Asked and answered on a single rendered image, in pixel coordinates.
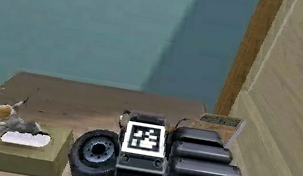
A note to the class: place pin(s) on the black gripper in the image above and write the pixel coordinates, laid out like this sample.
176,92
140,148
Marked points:
94,158

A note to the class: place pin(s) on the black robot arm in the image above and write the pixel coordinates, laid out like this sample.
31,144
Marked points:
200,171

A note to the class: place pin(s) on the brown wooden table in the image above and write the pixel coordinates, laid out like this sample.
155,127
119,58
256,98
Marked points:
66,103

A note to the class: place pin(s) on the olive tissue box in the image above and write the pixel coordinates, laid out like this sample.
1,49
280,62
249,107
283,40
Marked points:
27,154

